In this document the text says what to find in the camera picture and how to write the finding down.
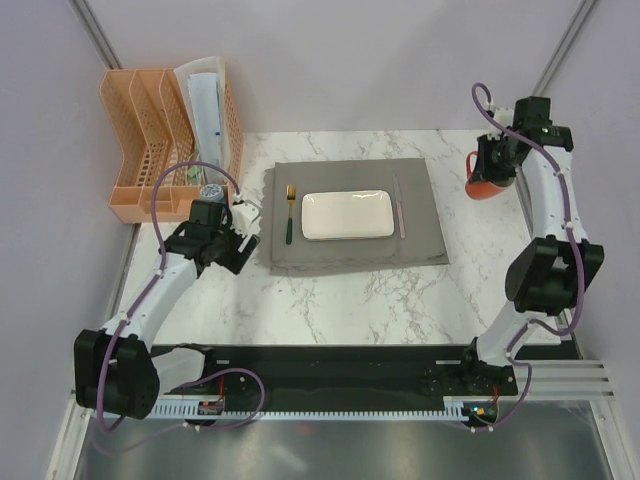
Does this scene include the gold fork green handle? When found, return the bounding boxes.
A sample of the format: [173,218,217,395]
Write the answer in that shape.
[285,184,297,245]

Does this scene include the white rectangular plate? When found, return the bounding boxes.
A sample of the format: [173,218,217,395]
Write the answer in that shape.
[301,190,395,241]

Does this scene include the black knife pink handle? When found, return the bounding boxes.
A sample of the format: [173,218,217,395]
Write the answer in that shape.
[392,173,406,239]

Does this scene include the grey scalloped placemat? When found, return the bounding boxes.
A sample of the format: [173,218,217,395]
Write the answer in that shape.
[258,158,449,276]

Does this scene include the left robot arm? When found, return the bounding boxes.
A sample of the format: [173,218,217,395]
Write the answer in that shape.
[73,200,260,420]

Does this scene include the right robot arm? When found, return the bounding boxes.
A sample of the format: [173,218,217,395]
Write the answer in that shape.
[457,96,604,394]

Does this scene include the green clip items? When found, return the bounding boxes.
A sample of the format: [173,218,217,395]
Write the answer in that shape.
[185,166,205,186]

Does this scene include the orange plastic file organizer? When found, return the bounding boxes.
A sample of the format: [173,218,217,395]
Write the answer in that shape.
[100,69,244,224]

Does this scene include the white paper folder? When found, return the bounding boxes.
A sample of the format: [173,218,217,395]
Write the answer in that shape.
[173,56,231,171]

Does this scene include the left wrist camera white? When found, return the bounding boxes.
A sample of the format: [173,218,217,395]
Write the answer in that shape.
[230,197,261,236]

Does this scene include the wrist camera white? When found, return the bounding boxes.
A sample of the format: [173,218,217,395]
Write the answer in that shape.
[230,197,261,236]
[487,106,514,140]

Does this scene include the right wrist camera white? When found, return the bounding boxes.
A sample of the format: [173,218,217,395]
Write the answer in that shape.
[487,106,514,140]

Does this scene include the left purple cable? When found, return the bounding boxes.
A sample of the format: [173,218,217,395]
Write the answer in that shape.
[97,162,241,432]

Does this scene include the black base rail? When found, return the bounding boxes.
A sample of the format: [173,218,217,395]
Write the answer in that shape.
[174,345,518,412]

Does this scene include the aluminium frame rail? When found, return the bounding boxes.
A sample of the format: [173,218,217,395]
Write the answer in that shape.
[527,360,614,401]

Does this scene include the white slotted cable duct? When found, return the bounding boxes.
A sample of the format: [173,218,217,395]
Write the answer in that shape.
[149,397,501,419]

